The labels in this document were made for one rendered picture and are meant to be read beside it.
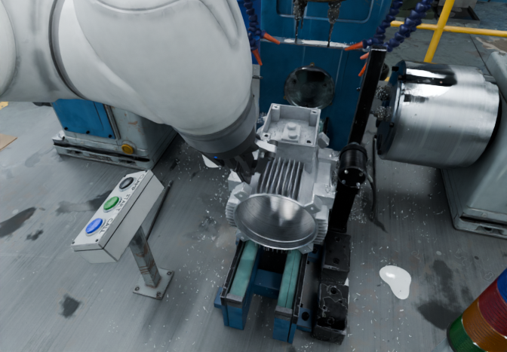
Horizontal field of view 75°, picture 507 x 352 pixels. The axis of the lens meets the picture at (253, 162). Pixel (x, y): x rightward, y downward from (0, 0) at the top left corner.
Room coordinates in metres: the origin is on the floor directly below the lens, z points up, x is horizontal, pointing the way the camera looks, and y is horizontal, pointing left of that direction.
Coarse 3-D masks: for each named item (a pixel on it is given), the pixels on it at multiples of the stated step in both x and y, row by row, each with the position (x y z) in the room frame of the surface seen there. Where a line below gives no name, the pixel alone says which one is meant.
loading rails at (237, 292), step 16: (320, 128) 0.80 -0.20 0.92; (240, 240) 0.40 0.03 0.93; (240, 256) 0.37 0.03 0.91; (256, 256) 0.37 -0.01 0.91; (288, 256) 0.37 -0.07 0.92; (304, 256) 0.36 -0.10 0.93; (320, 256) 0.43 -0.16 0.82; (240, 272) 0.33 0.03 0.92; (256, 272) 0.37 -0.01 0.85; (272, 272) 0.37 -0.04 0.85; (288, 272) 0.33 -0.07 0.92; (304, 272) 0.32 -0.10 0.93; (224, 288) 0.29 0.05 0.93; (240, 288) 0.30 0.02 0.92; (256, 288) 0.34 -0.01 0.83; (272, 288) 0.34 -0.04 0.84; (288, 288) 0.30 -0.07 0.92; (224, 304) 0.28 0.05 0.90; (240, 304) 0.27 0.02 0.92; (288, 304) 0.27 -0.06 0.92; (224, 320) 0.28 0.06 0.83; (240, 320) 0.27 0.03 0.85; (288, 320) 0.25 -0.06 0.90; (304, 320) 0.28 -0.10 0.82; (272, 336) 0.25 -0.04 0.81
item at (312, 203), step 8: (320, 136) 0.54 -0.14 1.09; (320, 144) 0.53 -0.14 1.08; (328, 144) 0.53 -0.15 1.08; (240, 184) 0.41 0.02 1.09; (240, 192) 0.39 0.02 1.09; (248, 192) 0.39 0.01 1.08; (240, 200) 0.39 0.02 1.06; (312, 200) 0.36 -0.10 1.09; (320, 200) 0.37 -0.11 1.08; (312, 208) 0.36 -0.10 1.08; (320, 208) 0.36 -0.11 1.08; (240, 232) 0.39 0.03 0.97; (304, 248) 0.36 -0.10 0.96; (312, 248) 0.36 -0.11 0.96
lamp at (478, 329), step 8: (472, 304) 0.18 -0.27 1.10; (464, 312) 0.18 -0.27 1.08; (472, 312) 0.17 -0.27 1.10; (480, 312) 0.17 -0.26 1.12; (464, 320) 0.17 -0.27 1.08; (472, 320) 0.17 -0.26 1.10; (480, 320) 0.16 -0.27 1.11; (472, 328) 0.16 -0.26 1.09; (480, 328) 0.16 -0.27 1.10; (488, 328) 0.15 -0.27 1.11; (472, 336) 0.15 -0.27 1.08; (480, 336) 0.15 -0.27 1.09; (488, 336) 0.15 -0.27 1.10; (496, 336) 0.14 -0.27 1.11; (504, 336) 0.14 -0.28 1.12; (480, 344) 0.15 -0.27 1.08; (488, 344) 0.14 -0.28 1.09; (496, 344) 0.14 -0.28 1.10; (504, 344) 0.14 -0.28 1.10
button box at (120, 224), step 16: (128, 176) 0.45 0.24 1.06; (144, 176) 0.43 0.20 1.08; (112, 192) 0.42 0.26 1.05; (128, 192) 0.40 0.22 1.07; (144, 192) 0.41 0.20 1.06; (160, 192) 0.43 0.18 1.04; (112, 208) 0.36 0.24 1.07; (128, 208) 0.36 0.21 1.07; (144, 208) 0.38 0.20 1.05; (112, 224) 0.32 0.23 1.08; (128, 224) 0.34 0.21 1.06; (80, 240) 0.31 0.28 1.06; (96, 240) 0.29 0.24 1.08; (112, 240) 0.30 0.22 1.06; (128, 240) 0.32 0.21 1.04; (96, 256) 0.29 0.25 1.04; (112, 256) 0.28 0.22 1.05
